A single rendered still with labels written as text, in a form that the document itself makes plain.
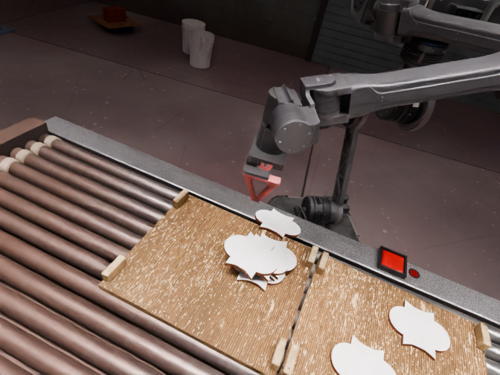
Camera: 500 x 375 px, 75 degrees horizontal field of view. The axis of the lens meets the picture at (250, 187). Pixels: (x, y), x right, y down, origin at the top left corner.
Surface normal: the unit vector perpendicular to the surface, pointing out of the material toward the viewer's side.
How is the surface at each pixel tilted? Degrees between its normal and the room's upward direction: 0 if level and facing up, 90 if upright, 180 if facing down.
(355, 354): 0
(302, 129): 89
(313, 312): 0
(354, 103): 89
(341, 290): 0
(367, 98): 89
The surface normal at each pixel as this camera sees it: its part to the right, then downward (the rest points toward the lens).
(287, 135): 0.12, 0.66
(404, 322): 0.18, -0.75
